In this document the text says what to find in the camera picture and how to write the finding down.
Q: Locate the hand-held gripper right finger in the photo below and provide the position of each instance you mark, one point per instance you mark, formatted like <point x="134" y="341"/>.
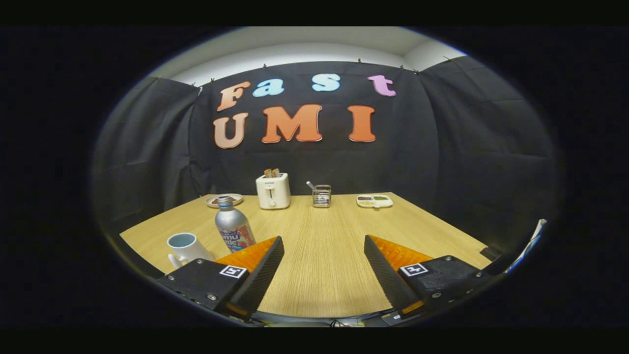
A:
<point x="385" y="278"/>

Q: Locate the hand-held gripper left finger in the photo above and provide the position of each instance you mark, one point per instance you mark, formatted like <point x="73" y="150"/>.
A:
<point x="260" y="280"/>

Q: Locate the silver juice bottle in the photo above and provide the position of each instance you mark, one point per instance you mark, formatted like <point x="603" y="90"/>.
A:
<point x="231" y="223"/>

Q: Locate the white cup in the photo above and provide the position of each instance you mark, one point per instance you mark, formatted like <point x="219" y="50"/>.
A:
<point x="189" y="251"/>

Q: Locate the wooden table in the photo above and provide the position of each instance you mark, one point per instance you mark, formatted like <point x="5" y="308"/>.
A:
<point x="319" y="255"/>

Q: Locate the white divided dish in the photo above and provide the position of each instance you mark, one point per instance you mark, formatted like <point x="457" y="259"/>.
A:
<point x="374" y="201"/>

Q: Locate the small round plate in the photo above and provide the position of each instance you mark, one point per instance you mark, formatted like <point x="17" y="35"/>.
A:
<point x="236" y="199"/>

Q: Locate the white toaster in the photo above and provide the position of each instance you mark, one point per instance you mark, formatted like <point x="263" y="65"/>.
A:
<point x="272" y="194"/>

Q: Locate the toast slices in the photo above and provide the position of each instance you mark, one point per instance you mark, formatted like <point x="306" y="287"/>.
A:
<point x="271" y="173"/>

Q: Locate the black backdrop cloth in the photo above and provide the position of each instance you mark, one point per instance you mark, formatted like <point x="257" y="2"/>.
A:
<point x="442" y="162"/>

